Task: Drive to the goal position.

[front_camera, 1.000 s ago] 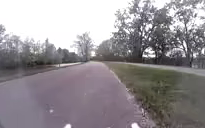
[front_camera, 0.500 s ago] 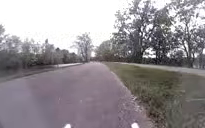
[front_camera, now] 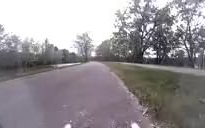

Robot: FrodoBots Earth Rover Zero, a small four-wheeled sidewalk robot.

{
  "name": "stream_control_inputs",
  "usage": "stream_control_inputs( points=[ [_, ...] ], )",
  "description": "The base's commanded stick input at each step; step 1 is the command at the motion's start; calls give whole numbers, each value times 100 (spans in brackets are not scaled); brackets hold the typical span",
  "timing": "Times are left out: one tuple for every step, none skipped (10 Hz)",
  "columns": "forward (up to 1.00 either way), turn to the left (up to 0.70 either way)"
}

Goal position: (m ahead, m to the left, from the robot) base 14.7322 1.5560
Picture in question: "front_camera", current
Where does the reddish grey asphalt path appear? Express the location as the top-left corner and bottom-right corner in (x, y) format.
(0, 61), (151, 128)

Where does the row of bushy trees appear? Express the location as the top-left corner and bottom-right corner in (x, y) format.
(0, 19), (80, 71)

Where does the grey road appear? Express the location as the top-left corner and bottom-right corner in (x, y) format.
(119, 61), (205, 80)

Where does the row of tall trees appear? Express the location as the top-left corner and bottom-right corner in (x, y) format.
(95, 0), (205, 70)

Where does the lone tall tree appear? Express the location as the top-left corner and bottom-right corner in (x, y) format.
(73, 31), (95, 63)

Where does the grass verge with ditch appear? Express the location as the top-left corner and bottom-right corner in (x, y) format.
(0, 62), (82, 85)

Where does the grass strip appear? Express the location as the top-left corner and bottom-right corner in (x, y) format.
(101, 61), (205, 128)

